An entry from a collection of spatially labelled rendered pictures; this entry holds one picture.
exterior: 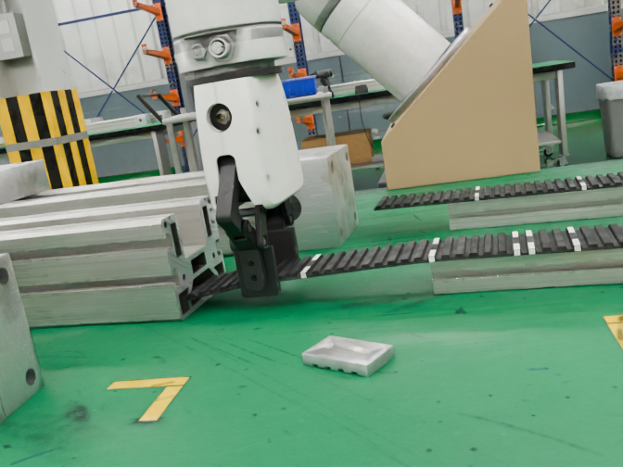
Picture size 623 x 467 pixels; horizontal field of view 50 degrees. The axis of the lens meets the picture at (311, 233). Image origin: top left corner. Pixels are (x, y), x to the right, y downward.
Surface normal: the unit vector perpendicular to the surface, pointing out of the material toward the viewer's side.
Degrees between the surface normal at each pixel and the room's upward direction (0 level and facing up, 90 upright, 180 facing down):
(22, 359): 90
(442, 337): 0
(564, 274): 90
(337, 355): 0
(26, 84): 90
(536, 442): 0
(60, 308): 90
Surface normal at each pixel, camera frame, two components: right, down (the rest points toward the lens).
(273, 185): 0.93, -0.10
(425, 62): -0.01, 0.07
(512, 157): -0.16, 0.25
